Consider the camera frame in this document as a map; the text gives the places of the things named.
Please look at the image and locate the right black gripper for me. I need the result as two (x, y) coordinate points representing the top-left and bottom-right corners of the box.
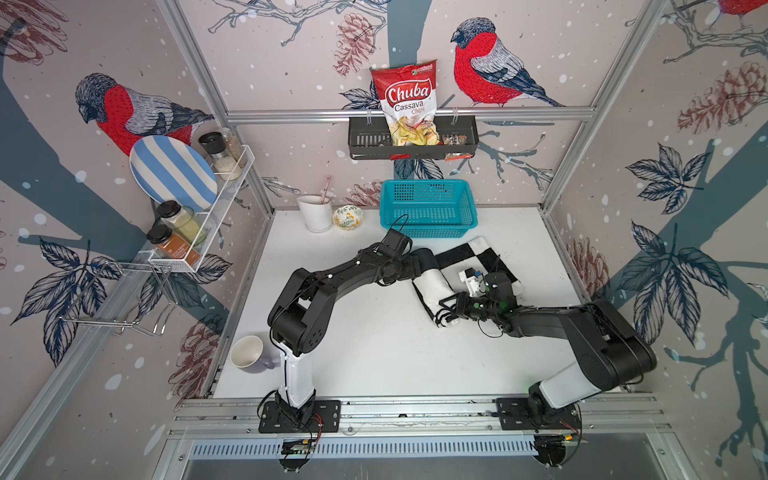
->
(438, 293), (498, 321)

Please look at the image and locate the black white checkered pillowcase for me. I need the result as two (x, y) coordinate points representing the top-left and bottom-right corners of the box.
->
(412, 236), (523, 333)

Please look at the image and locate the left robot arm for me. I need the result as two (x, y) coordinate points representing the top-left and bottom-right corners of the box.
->
(267, 243), (437, 416)

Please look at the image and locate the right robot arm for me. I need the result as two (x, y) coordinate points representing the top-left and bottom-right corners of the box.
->
(437, 272), (657, 427)

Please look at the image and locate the small floral ceramic bowl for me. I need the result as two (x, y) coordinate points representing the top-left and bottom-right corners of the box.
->
(332, 205), (364, 231)

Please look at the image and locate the teal plastic basket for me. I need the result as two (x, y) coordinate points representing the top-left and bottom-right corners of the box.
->
(379, 179), (478, 239)

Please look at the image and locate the white mug with straw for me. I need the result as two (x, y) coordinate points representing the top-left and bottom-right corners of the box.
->
(297, 195), (333, 233)

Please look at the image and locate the purple white cup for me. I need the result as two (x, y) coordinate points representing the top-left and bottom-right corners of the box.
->
(229, 335), (280, 374)

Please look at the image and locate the red Chuba chips bag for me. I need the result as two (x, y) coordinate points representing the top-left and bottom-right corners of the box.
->
(371, 60), (440, 147)

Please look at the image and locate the green spice jar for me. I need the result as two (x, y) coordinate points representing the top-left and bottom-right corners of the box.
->
(156, 200), (207, 247)

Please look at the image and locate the glass salt shaker black lid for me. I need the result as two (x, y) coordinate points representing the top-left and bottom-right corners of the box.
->
(198, 131), (242, 180)

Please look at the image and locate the orange spice jar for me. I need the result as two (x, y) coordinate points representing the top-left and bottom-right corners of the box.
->
(146, 223), (200, 267)

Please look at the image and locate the blue white striped plate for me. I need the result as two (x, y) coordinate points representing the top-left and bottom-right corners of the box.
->
(129, 135), (218, 212)

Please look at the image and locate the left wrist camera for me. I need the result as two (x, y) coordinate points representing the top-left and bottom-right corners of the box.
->
(377, 228), (412, 258)

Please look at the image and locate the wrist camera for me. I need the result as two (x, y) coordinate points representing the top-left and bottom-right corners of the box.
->
(459, 268), (486, 298)
(377, 228), (412, 258)

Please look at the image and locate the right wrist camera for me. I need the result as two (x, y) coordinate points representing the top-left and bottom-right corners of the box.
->
(459, 268), (486, 298)

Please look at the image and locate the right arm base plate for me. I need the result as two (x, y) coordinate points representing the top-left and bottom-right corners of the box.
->
(495, 397), (582, 431)

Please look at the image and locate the black wall-mounted wire shelf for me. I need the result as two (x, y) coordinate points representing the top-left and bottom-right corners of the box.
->
(348, 116), (479, 161)

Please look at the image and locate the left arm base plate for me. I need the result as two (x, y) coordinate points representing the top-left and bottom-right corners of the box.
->
(258, 399), (341, 434)

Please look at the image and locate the white wire wall rack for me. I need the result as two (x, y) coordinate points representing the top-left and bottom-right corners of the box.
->
(149, 146), (255, 273)

